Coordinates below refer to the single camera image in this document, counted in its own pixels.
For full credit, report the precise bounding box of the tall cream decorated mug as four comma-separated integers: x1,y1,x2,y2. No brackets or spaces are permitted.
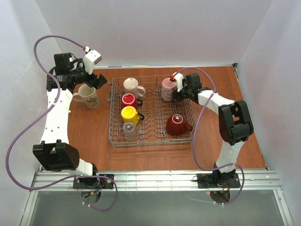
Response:
72,84,99,109

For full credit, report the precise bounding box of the pink patterned mug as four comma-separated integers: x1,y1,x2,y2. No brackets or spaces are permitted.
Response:
161,78,177,102

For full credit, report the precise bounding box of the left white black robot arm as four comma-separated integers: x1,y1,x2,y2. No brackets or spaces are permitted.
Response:
33,50,107,176

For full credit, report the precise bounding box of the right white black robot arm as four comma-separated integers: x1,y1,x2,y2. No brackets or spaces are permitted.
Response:
170,73,253,188

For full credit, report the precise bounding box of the pale pink mug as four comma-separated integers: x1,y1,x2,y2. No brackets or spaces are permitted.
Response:
123,78,146,98

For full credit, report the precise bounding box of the dark red round mug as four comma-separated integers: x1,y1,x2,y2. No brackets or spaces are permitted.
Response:
166,114,193,136

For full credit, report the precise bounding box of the yellow mug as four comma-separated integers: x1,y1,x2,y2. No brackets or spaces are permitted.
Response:
121,106,144,125

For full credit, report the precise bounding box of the clear glass cup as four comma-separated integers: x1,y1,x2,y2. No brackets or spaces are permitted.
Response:
122,121,140,141

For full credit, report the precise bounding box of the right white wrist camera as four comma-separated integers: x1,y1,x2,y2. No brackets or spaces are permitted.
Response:
170,73,185,93

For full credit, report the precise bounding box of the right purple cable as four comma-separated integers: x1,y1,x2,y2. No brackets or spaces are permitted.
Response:
173,67,246,205

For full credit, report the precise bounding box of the purple cable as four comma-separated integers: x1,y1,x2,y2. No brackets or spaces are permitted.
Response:
5,35,118,211
173,67,246,205

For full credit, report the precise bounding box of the grey wire dish rack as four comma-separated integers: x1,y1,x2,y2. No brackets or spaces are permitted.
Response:
109,75,195,147

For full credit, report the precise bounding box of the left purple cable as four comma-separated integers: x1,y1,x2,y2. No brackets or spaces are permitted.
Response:
5,35,118,211

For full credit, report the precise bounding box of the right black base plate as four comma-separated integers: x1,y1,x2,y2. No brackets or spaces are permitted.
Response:
196,173,241,188

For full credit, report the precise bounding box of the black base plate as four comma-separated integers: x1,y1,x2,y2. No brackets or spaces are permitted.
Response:
72,178,113,189
196,173,241,188

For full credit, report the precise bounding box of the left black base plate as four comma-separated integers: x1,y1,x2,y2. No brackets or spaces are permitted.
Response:
72,178,113,189

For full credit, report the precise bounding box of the aluminium frame rail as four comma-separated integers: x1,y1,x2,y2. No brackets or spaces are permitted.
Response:
32,169,283,192

